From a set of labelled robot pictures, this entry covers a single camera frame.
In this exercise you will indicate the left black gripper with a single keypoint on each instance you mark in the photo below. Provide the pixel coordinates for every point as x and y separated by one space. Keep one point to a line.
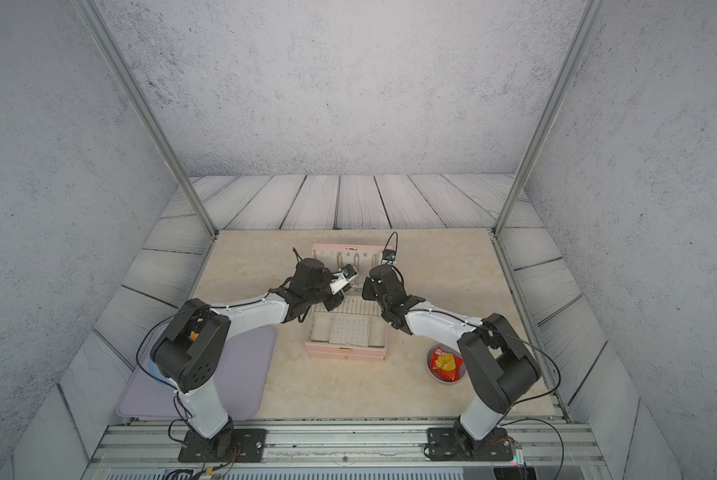
337 298

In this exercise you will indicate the aluminium frame post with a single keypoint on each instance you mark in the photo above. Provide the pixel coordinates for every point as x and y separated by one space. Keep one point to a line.
101 35
584 34

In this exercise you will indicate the left aluminium frame post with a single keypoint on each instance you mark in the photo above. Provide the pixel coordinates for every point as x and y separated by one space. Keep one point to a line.
101 35

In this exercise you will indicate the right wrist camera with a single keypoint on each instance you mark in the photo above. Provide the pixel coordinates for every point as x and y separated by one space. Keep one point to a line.
388 257

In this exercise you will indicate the red yellow snack packet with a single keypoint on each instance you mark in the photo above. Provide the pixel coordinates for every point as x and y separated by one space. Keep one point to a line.
445 365

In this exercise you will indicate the lavender mat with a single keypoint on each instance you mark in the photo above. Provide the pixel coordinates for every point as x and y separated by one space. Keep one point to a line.
240 380

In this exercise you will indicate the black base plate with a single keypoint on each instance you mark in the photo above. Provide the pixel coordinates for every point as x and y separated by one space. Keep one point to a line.
223 445
451 444

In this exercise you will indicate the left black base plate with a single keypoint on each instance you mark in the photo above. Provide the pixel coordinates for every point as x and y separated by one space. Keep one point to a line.
223 445

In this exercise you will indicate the pink jewelry box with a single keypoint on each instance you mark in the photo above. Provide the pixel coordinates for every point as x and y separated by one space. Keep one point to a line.
355 330

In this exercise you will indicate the right aluminium frame post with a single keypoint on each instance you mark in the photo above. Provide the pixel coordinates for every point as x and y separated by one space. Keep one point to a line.
584 34

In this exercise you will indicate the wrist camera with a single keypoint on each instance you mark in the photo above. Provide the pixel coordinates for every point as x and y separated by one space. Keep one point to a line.
388 257
342 280

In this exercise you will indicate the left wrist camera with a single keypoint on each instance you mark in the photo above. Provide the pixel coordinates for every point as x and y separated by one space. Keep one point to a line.
342 280

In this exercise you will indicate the blue plate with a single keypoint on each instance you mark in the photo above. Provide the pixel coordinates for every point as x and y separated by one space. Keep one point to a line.
153 369

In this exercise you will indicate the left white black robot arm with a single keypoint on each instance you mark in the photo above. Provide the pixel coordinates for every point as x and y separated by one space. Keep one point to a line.
188 352

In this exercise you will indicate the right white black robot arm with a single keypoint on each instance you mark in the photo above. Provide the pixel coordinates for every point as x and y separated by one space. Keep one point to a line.
500 365

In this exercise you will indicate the aluminium front rail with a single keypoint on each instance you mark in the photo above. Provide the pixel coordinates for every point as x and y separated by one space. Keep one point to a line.
552 449

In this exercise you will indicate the pink bowl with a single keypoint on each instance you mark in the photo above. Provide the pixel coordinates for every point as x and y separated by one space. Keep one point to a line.
463 370

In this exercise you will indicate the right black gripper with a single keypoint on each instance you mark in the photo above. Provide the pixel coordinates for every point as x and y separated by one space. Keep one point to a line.
369 290

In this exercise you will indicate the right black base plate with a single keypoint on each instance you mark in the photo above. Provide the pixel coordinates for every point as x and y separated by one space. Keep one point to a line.
451 444

